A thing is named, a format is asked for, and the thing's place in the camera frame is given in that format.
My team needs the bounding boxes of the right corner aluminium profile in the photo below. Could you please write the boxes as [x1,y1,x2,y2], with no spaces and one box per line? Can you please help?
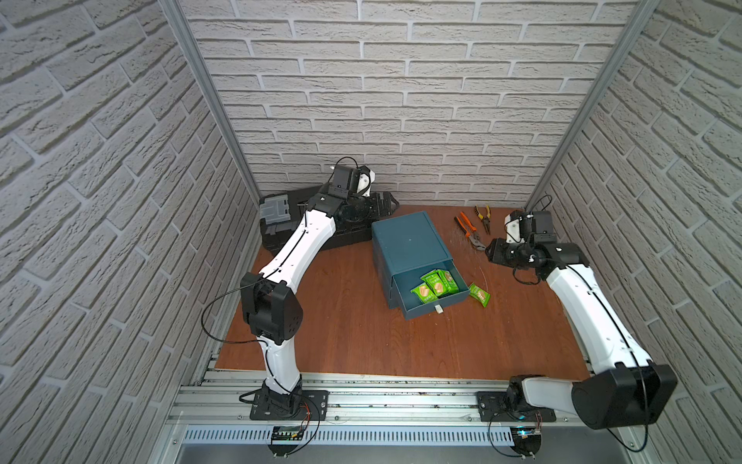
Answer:
[524,0,660,211]

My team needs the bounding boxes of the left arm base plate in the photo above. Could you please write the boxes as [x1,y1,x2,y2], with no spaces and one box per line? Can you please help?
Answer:
[249,388,330,421]

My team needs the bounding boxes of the controller board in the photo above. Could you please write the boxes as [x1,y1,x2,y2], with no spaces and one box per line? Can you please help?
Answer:
[510,427,542,458]
[268,425,311,457]

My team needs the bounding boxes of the yellow handled pliers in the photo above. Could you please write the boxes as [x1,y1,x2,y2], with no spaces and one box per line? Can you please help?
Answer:
[475,205,491,235]

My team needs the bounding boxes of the black plastic toolbox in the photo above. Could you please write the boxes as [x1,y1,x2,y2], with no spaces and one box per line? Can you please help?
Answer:
[260,185,378,256]

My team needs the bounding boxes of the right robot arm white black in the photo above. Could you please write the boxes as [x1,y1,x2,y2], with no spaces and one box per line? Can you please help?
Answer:
[486,239,678,431]

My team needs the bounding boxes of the left corner aluminium profile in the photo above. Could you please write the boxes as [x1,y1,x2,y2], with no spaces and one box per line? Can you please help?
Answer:
[160,0,261,206]

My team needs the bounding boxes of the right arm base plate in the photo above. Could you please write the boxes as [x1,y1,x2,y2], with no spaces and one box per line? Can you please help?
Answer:
[475,391,557,423]

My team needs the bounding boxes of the green cookie packet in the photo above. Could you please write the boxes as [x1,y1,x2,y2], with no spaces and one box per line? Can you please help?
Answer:
[411,282,438,304]
[438,270,459,294]
[469,283,491,307]
[421,270,448,298]

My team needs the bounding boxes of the orange handled pliers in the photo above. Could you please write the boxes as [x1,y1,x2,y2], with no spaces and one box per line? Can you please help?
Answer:
[454,212,486,251]

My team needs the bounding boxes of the teal drawer cabinet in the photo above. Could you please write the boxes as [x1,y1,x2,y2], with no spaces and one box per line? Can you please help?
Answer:
[371,212,453,309]

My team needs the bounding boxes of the left controller board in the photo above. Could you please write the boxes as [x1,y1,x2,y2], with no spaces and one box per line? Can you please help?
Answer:
[268,425,311,457]

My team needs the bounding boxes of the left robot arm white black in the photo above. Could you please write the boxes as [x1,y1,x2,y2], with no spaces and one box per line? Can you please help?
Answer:
[234,189,400,408]

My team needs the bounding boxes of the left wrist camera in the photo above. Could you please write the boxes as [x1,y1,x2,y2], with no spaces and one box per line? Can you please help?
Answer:
[328,165,376,199]

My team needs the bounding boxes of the corner aluminium profile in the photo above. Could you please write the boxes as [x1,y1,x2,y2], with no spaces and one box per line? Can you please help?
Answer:
[524,0,660,211]
[160,0,261,206]

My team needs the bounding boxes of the right controller board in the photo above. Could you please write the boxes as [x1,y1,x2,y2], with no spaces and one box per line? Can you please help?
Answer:
[510,427,542,458]

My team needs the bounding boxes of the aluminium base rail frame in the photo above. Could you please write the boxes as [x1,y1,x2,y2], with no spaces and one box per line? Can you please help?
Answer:
[147,370,662,464]

